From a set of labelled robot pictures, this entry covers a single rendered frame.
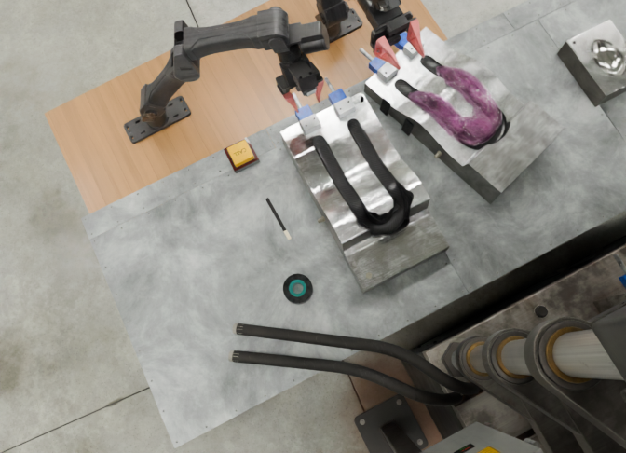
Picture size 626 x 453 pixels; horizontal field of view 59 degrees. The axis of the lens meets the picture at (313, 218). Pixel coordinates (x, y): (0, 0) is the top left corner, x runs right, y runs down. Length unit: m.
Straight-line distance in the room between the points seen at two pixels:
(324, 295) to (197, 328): 0.36
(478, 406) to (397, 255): 0.44
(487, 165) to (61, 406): 1.91
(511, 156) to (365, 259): 0.48
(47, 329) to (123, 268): 1.02
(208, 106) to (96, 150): 0.36
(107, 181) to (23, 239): 1.06
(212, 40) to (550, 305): 1.11
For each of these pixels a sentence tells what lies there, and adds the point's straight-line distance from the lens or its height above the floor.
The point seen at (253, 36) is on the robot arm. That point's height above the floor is 1.25.
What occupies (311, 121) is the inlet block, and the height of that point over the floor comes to 0.92.
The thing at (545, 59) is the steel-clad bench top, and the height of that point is 0.80.
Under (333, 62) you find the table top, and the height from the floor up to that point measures 0.80.
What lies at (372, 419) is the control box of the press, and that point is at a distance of 2.34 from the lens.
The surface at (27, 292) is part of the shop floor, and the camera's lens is 2.71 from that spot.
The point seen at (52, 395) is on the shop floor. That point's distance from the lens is 2.62.
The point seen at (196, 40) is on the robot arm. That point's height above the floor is 1.23.
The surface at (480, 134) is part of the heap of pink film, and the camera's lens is 1.61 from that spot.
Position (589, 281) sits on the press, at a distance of 1.71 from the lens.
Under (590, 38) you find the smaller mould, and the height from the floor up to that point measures 0.87.
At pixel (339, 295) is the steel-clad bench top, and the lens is 1.55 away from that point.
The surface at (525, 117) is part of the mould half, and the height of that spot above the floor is 0.91.
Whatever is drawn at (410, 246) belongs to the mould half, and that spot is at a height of 0.86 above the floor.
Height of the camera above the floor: 2.34
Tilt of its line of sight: 75 degrees down
